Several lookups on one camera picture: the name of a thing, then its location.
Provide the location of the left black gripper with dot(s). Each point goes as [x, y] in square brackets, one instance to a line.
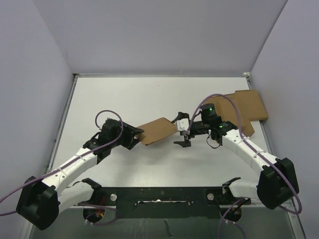
[133, 130]

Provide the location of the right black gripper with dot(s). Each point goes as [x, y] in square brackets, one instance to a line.
[184, 143]

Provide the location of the brown cardboard box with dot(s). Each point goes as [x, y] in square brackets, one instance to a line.
[155, 131]

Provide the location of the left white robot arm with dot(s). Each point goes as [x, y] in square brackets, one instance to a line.
[43, 199]

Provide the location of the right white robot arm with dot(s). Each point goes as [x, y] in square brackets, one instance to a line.
[277, 181]

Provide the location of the flat cardboard stack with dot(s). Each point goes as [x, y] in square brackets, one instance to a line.
[249, 105]

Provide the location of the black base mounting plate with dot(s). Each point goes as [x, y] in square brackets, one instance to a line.
[162, 202]

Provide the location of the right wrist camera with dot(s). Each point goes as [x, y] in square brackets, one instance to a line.
[182, 124]

